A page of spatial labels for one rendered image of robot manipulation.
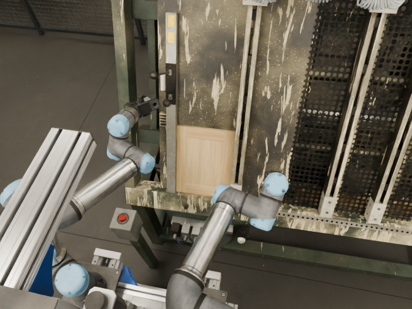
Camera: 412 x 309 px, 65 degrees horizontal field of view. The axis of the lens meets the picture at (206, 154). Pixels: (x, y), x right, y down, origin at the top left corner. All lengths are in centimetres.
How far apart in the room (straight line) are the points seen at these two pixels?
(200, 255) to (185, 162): 89
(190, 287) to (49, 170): 47
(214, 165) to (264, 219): 75
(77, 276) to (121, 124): 62
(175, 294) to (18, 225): 44
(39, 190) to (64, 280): 81
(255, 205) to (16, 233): 70
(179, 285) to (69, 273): 64
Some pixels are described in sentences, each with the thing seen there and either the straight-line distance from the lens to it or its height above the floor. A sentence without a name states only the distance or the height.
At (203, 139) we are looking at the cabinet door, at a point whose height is 119.
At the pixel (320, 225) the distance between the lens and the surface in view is 191.
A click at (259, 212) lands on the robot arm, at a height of 157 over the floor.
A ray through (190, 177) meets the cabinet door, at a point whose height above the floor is 98.
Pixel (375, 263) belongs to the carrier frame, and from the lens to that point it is 269.
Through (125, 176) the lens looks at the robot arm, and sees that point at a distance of 122.
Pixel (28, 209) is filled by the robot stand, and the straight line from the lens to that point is 68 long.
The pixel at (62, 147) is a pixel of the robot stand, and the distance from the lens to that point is 72.
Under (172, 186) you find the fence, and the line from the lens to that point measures 185.
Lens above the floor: 256
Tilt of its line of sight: 56 degrees down
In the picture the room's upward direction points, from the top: 5 degrees counter-clockwise
